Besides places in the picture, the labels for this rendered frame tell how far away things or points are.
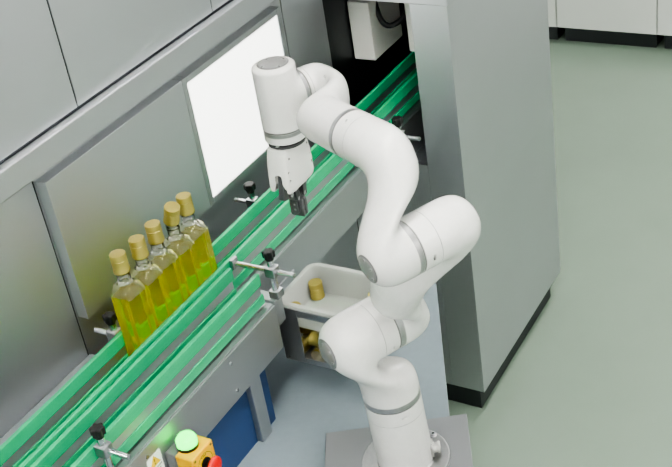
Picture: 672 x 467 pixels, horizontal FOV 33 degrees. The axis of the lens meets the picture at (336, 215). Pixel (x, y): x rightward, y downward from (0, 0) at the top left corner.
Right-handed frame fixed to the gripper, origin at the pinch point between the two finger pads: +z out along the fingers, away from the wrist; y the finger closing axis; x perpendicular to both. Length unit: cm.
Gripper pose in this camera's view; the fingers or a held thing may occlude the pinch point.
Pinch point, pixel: (298, 205)
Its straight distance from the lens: 232.9
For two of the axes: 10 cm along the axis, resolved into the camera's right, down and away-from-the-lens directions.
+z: 1.4, 8.4, 5.2
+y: -4.8, 5.2, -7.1
